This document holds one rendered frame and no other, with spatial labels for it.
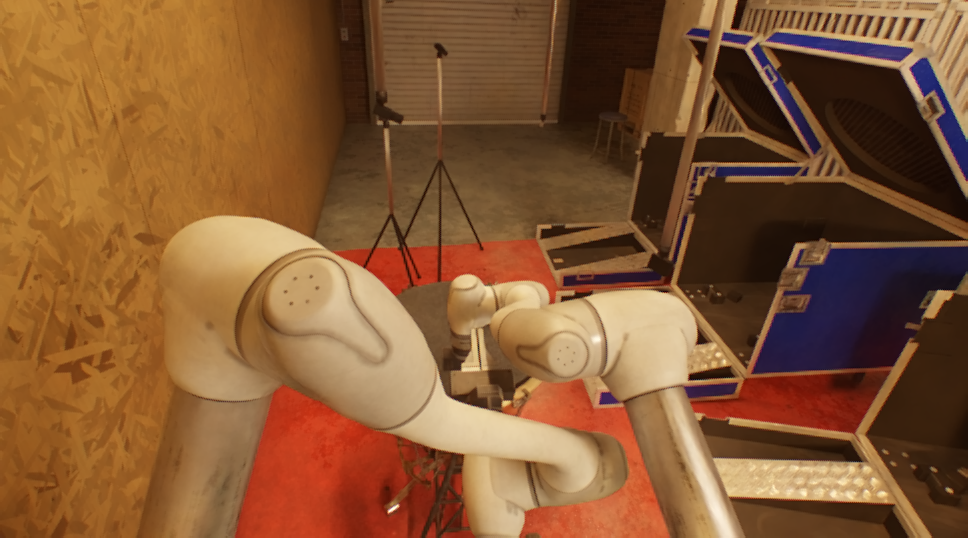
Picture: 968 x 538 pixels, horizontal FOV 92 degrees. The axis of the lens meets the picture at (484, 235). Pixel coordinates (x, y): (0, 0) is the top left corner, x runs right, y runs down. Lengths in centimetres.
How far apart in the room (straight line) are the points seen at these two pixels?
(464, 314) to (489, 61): 661
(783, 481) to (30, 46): 281
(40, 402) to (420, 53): 679
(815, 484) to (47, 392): 259
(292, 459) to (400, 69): 604
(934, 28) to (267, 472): 490
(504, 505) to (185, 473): 50
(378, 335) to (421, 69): 723
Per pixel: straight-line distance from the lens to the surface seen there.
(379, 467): 238
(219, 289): 49
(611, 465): 89
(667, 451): 80
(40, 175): 128
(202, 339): 52
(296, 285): 39
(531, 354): 74
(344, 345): 39
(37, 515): 131
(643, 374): 80
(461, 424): 63
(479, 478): 91
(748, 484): 254
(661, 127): 543
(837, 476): 268
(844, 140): 348
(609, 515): 232
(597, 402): 264
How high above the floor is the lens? 190
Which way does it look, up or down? 27 degrees down
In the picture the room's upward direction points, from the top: 2 degrees clockwise
